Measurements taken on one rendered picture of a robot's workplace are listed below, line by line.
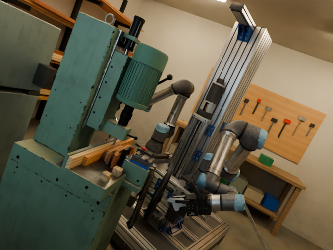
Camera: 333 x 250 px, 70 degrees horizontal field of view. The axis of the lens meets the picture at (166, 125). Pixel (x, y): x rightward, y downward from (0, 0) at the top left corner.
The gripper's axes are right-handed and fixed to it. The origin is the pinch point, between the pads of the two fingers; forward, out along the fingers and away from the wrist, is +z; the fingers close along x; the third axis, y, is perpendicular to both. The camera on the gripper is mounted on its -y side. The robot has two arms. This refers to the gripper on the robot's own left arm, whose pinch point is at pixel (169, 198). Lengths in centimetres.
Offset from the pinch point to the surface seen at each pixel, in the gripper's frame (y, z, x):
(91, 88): -58, 35, -3
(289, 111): -34, -140, 316
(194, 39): -182, 8, 342
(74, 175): -19.6, 32.1, -27.9
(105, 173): -18.7, 20.9, -22.8
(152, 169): -15.0, 7.0, -1.7
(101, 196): -10.9, 21.2, -27.6
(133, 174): -13.8, 15.8, -4.7
